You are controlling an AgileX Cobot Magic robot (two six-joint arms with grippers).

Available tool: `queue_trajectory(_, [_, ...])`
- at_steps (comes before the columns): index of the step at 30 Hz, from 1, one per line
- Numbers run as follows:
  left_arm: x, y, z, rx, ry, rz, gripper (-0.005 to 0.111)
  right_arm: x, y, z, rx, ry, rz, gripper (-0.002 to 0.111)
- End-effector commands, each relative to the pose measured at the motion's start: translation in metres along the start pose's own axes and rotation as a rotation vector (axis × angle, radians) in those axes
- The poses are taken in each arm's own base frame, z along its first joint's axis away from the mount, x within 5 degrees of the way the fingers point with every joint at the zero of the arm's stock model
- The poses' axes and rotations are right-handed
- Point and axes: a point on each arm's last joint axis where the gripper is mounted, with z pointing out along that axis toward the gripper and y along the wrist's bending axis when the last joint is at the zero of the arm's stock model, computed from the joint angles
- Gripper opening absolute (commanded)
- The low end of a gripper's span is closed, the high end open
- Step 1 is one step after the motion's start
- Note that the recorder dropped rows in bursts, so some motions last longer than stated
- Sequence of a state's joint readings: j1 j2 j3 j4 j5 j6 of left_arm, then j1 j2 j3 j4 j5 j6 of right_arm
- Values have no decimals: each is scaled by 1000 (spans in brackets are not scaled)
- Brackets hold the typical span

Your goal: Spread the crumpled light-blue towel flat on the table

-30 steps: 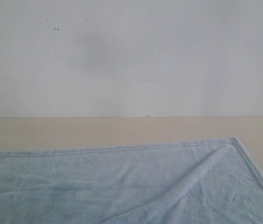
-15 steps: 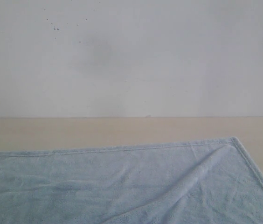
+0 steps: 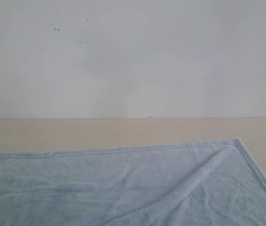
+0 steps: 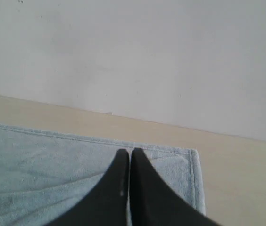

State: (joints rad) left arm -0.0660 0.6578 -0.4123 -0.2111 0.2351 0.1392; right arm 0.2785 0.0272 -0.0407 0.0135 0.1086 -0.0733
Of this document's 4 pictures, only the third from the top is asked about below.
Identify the light blue fleece towel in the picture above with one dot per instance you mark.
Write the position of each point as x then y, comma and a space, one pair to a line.
212, 183

